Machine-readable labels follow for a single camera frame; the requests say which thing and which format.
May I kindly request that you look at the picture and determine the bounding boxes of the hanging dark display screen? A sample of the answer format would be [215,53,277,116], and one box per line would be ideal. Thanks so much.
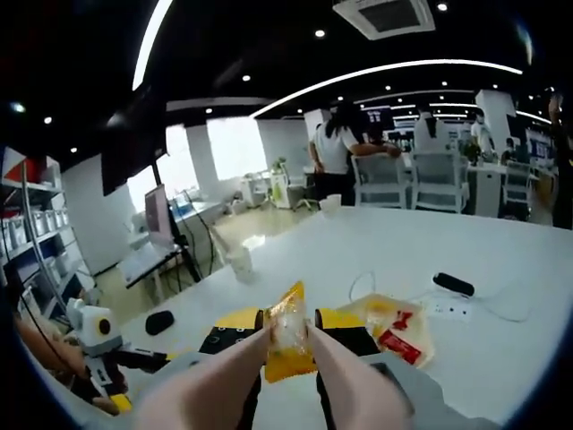
[363,106,396,125]

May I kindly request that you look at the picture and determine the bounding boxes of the metal storage shelf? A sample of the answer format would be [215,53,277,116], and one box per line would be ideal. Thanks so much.
[0,154,96,324]

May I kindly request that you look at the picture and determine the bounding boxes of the white paper cup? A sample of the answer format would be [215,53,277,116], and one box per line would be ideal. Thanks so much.
[319,193,345,219]
[227,245,255,282]

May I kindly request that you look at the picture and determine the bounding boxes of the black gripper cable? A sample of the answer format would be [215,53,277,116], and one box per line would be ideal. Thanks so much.
[12,281,66,366]

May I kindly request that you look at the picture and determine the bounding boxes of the curved ceiling light strip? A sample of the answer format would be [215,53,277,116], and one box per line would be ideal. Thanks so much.
[132,0,175,93]
[249,59,525,120]

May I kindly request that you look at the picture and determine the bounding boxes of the white power strip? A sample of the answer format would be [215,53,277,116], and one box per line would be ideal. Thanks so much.
[422,298,475,323]

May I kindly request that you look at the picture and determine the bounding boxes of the ceiling air conditioner vent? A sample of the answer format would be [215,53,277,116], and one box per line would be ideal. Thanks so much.
[331,0,438,42]

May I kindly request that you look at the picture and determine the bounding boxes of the red chocolate bar packet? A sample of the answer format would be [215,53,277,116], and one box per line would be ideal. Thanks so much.
[378,329,424,367]

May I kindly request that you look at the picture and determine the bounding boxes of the thin white cable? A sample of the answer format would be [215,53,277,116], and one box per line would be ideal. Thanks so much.
[348,270,378,302]

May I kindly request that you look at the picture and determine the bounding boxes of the pale pink food tongs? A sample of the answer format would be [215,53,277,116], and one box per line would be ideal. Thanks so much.
[133,322,415,430]

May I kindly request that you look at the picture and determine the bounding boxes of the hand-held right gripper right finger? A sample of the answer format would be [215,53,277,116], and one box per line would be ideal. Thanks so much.
[314,306,499,430]

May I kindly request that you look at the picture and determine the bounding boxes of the small red candy packet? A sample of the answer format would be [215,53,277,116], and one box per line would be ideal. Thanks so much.
[392,310,416,331]

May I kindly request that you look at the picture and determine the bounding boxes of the black desk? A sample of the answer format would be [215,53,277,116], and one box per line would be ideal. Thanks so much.
[124,244,201,291]

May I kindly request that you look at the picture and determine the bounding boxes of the black oblong device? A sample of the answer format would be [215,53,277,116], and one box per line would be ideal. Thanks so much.
[432,271,475,298]

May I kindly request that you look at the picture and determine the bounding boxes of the cream hexagonal container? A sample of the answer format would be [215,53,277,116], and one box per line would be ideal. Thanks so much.
[334,293,439,371]

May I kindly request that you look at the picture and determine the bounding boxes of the white rolling cabinet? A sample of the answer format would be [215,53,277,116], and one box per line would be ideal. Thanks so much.
[267,170,293,211]

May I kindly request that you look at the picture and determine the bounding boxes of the white mesh office chair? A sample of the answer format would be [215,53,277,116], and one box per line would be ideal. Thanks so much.
[410,150,470,215]
[286,175,315,212]
[502,159,537,221]
[350,153,412,211]

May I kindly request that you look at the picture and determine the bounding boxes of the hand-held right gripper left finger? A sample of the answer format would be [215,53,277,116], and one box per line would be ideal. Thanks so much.
[133,306,265,405]

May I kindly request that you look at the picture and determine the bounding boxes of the white looped cable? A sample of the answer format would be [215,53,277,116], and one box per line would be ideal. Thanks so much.
[469,286,541,323]

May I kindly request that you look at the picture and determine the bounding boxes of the large black display screen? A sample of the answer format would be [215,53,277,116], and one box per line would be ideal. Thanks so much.
[100,89,170,197]

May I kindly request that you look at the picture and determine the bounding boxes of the person's left hand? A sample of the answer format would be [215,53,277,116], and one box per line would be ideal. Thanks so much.
[73,357,130,403]

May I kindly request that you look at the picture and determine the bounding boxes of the black oval case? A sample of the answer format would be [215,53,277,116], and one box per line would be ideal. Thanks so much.
[144,309,176,337]

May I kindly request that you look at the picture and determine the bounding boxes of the computer monitor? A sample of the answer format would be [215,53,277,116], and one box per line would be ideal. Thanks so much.
[143,185,176,248]

